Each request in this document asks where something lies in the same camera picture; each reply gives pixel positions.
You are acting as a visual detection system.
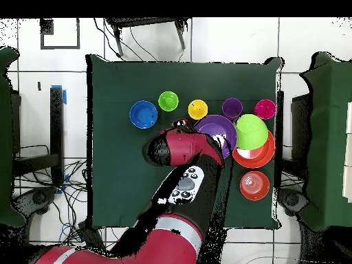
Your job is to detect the purple bowl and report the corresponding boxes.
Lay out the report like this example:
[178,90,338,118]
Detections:
[193,114,238,160]

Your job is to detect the green bowl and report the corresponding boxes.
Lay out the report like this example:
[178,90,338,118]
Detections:
[235,113,269,151]

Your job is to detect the large orange bowl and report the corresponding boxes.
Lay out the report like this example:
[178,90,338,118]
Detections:
[232,130,276,169]

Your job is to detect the yellow cup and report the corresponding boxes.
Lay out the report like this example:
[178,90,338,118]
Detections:
[188,99,209,121]

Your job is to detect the green cup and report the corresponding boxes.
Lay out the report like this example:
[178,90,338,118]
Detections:
[158,91,179,112]

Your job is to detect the blue bowl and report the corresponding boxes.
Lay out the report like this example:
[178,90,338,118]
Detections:
[129,100,159,129]

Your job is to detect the dark green tablecloth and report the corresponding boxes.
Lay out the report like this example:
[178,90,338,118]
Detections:
[85,54,284,230]

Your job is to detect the purple cup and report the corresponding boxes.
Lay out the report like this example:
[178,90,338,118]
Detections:
[221,98,243,121]

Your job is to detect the pink cup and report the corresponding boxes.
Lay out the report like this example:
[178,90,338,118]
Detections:
[253,99,276,121]

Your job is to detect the small orange bowl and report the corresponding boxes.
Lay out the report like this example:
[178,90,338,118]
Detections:
[239,170,271,201]

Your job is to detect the black stool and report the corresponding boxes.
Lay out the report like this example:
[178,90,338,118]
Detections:
[104,17,191,58]

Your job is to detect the blue tape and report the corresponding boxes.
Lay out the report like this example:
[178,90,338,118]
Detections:
[50,84,67,105]

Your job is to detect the black power box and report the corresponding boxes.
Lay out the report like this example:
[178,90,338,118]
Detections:
[77,221,107,250]

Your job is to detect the green cloth side table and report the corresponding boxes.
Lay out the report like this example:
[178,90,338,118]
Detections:
[0,46,27,228]
[298,51,352,232]

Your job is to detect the black metal post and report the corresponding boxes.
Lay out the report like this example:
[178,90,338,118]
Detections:
[274,90,285,188]

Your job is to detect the black metal frame beam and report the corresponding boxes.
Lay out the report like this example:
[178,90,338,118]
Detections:
[12,86,65,186]

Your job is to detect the tangle of cables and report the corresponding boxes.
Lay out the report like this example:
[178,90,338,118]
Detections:
[12,144,130,248]

